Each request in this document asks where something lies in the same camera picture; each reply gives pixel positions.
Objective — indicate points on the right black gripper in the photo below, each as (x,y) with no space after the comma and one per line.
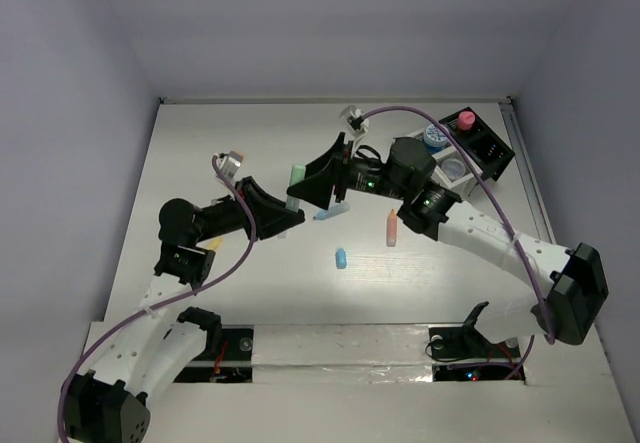
(318,185)

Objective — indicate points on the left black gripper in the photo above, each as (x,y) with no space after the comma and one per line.
(271,215)

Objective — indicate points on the green highlighter pen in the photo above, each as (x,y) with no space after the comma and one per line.
(297,175)

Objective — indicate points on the clear round jar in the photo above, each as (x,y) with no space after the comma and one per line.
(453,168)

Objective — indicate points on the pink capped tube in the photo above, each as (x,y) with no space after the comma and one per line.
(465,121)

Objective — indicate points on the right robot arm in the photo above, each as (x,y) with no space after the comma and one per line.
(568,286)

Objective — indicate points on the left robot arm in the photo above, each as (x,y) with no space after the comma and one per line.
(110,393)

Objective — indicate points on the blue highlighter pen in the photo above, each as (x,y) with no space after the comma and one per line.
(332,211)

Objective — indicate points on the yellow highlighter pen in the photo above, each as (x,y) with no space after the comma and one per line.
(215,243)

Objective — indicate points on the blue eraser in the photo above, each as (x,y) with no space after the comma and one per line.
(341,259)

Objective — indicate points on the orange pencil shaped pen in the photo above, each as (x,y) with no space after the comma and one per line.
(391,229)

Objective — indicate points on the white slotted container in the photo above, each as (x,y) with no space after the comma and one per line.
(463,186)

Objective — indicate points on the black container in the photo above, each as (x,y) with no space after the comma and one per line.
(486,149)

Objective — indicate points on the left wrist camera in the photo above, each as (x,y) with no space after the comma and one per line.
(227,165)

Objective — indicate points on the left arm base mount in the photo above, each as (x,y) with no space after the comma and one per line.
(230,363)

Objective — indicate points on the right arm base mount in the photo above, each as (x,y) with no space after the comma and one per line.
(461,354)

